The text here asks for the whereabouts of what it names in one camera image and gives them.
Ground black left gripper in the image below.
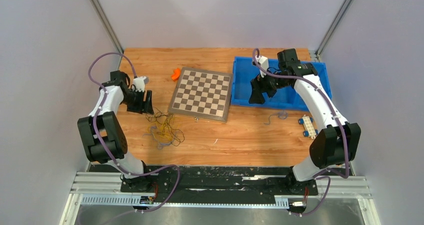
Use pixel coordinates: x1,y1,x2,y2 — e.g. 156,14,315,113
121,89,155,116

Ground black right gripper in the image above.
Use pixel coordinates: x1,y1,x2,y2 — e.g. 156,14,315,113
249,67,290,105

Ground black thin cable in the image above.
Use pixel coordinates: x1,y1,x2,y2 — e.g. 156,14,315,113
144,107,186,148

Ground yellow thin cable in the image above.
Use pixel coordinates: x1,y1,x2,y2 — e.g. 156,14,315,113
147,116,180,145

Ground blue thin cable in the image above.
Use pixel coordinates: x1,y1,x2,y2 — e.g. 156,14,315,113
264,110,290,126

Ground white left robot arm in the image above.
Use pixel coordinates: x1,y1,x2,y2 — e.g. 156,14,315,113
77,70,154,192

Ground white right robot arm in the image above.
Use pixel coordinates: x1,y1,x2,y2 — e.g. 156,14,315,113
248,48,361,194

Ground blue plastic divided bin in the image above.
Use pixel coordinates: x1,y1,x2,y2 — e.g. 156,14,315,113
230,56,333,112

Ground orange plastic piece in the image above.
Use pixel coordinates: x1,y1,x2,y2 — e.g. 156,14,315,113
170,68,181,82

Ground wooden chessboard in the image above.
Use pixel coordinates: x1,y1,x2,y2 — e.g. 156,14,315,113
168,67,233,123

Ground white toy car blue wheels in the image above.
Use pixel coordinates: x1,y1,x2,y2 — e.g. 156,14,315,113
298,115,318,140

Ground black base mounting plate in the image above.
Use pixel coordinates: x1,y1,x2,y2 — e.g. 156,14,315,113
89,164,352,205

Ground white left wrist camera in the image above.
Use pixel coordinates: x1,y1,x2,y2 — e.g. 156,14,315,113
132,76,149,92

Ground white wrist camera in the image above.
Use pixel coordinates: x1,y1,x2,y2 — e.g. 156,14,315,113
252,55,269,78
132,76,149,92

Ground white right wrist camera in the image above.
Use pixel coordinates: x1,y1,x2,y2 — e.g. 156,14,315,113
252,55,269,78

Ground white slotted cable duct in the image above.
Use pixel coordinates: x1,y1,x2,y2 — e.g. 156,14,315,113
80,195,290,208

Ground right aluminium frame post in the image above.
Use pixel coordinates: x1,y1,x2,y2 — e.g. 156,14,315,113
315,0,354,60

